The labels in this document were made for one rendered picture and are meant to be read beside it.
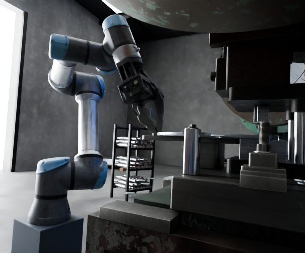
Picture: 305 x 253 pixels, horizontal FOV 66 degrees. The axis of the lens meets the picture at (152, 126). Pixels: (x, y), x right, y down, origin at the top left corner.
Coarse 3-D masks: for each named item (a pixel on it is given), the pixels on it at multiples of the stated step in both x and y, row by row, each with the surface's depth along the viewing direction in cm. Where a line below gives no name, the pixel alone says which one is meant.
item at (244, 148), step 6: (240, 144) 52; (246, 144) 51; (252, 144) 51; (276, 144) 49; (282, 144) 48; (240, 150) 52; (246, 150) 51; (252, 150) 51; (276, 150) 49; (282, 150) 48; (240, 156) 52; (246, 156) 51; (282, 156) 48; (282, 162) 48
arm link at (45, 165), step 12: (48, 168) 86; (60, 168) 88; (72, 168) 90; (36, 180) 88; (48, 180) 86; (60, 180) 87; (72, 180) 89; (36, 192) 87; (48, 192) 85; (60, 192) 88
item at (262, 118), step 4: (256, 108) 57; (260, 108) 55; (264, 108) 55; (268, 108) 55; (256, 112) 56; (260, 112) 55; (264, 112) 55; (268, 112) 54; (256, 116) 56; (260, 116) 55; (264, 116) 55; (268, 116) 54; (256, 120) 56; (260, 120) 55; (264, 120) 55; (268, 120) 54
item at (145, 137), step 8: (144, 136) 63; (152, 136) 62; (160, 136) 61; (168, 136) 60; (176, 136) 59; (200, 144) 58; (208, 144) 57; (216, 144) 57; (224, 144) 64; (200, 152) 58; (208, 152) 57; (216, 152) 57; (224, 152) 64; (200, 160) 58; (208, 160) 57; (216, 160) 57; (208, 168) 57; (216, 168) 56
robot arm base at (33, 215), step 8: (40, 200) 85; (48, 200) 85; (56, 200) 87; (64, 200) 89; (32, 208) 86; (40, 208) 84; (48, 208) 85; (56, 208) 86; (64, 208) 88; (32, 216) 84; (40, 216) 84; (48, 216) 85; (56, 216) 85; (64, 216) 87; (40, 224) 83; (48, 224) 83
